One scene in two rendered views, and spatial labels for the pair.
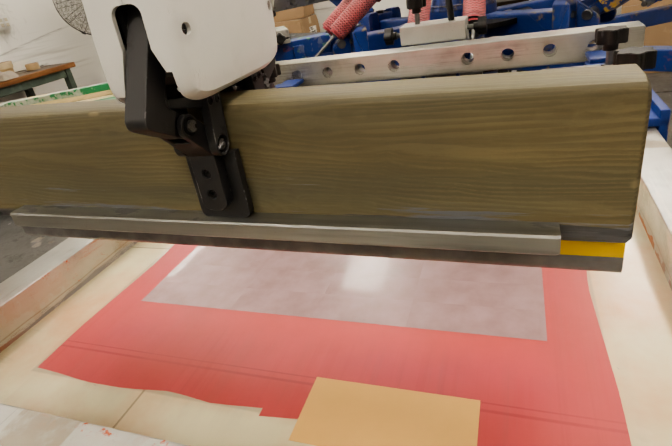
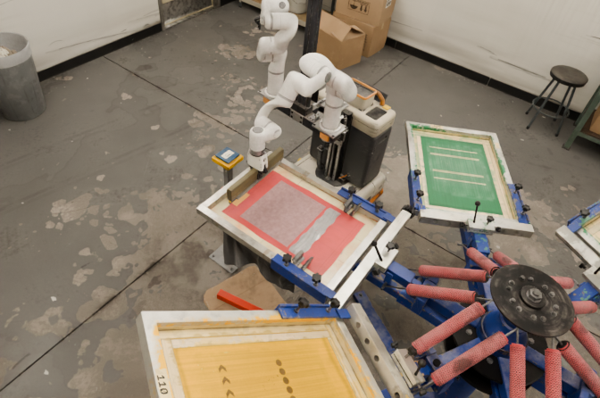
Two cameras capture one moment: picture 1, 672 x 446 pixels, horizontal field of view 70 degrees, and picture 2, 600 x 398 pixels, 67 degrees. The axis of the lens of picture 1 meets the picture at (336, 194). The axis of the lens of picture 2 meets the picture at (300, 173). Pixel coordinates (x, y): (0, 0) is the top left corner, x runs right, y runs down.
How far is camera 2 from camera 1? 227 cm
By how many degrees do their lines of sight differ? 79
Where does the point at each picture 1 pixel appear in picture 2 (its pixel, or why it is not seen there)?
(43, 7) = not seen: outside the picture
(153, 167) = not seen: hidden behind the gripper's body
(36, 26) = not seen: outside the picture
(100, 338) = (274, 176)
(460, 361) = (242, 207)
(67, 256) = (293, 169)
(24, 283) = (287, 164)
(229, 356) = (260, 187)
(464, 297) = (253, 213)
